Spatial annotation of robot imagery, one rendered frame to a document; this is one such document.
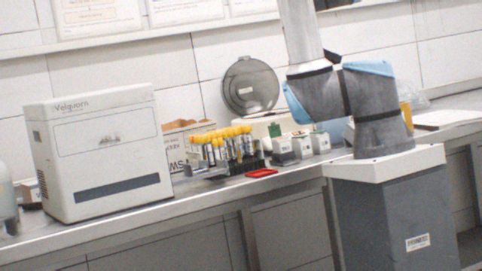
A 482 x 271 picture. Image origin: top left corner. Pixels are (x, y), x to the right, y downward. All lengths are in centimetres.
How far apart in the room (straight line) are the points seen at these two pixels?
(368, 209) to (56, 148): 74
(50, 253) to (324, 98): 74
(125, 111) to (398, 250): 73
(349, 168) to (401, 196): 13
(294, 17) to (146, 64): 90
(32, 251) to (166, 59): 103
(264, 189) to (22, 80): 90
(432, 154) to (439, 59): 152
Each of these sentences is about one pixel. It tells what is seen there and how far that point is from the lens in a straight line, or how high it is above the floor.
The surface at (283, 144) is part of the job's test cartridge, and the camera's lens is 194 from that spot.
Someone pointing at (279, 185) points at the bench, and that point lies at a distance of 183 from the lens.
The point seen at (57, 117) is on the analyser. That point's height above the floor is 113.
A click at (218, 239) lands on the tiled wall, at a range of 253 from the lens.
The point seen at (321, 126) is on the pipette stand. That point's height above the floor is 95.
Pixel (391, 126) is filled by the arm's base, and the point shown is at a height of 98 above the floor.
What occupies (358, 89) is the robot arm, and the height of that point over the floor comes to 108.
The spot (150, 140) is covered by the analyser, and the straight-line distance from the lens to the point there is 171.
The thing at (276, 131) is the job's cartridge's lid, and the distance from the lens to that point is 198.
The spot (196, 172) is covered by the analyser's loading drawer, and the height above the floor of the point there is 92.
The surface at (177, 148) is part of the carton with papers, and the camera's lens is 205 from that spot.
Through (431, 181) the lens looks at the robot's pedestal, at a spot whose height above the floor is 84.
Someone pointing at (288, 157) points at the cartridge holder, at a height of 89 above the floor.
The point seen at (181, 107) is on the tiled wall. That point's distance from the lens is 243.
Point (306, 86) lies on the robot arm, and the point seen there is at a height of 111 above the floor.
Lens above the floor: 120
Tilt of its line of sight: 7 degrees down
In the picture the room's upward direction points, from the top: 10 degrees counter-clockwise
